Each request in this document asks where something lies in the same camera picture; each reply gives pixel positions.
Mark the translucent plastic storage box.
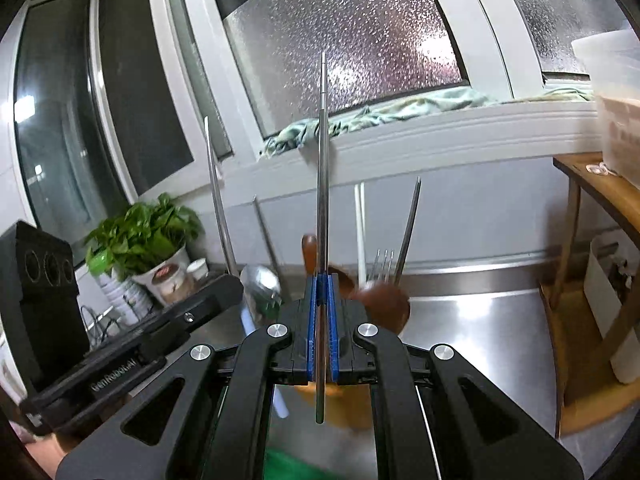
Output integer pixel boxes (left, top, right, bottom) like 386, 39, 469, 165
571, 29, 640, 187

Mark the black cable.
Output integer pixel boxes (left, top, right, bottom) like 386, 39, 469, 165
79, 304, 122, 347

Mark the frosted glass window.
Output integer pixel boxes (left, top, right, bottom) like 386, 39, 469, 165
147, 0, 626, 161

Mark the wooden shelf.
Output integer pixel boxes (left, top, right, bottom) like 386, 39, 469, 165
539, 152, 640, 439

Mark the white printed can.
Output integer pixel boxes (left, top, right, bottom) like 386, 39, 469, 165
96, 270, 152, 327

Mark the dark glass window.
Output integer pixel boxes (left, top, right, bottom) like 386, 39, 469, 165
0, 0, 196, 261

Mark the wooden utensil handle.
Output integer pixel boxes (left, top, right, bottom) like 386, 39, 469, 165
301, 233, 322, 282

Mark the metal fork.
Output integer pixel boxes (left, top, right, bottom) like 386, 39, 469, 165
369, 248, 397, 287

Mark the green potted plant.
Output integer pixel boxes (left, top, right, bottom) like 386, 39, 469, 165
84, 193, 203, 306

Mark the long thin metal utensil handle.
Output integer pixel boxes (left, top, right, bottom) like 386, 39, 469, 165
203, 116, 240, 279

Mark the dark brown wooden spoon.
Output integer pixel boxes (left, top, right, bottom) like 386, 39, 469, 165
327, 264, 412, 337

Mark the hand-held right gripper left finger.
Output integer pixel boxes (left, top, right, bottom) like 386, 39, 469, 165
57, 274, 317, 480

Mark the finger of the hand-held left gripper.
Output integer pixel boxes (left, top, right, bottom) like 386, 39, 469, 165
144, 276, 245, 362

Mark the metal chopstick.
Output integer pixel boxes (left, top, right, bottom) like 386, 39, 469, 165
314, 52, 329, 424
394, 177, 423, 283

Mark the white chopstick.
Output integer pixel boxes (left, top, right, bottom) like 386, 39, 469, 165
354, 183, 369, 288

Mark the pale green cloth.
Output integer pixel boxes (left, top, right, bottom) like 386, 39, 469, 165
259, 86, 597, 162

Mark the metal spoon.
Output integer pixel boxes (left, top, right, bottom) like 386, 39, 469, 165
239, 195, 284, 337

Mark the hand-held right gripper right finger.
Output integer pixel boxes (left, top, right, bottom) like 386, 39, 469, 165
328, 274, 584, 480

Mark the white container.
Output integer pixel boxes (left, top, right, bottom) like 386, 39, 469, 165
584, 234, 640, 384

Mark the wooden utensil holder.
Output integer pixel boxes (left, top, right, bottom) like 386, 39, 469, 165
294, 382, 374, 432

